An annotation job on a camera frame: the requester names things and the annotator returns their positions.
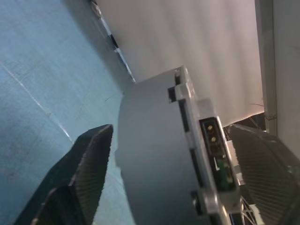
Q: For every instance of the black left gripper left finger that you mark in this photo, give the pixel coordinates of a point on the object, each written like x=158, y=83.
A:
x=77, y=178

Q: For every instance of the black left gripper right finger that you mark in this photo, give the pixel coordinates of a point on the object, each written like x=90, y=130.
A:
x=264, y=168

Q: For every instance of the grey motor housing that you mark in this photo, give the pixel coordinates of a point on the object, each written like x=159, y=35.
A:
x=154, y=152

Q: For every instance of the blue plastic table cover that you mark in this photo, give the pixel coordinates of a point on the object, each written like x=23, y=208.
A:
x=47, y=70

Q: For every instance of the white foam backdrop sheet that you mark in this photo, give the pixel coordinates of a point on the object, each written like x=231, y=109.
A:
x=187, y=47

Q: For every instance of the grey metal frame post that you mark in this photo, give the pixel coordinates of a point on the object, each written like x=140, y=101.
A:
x=281, y=70

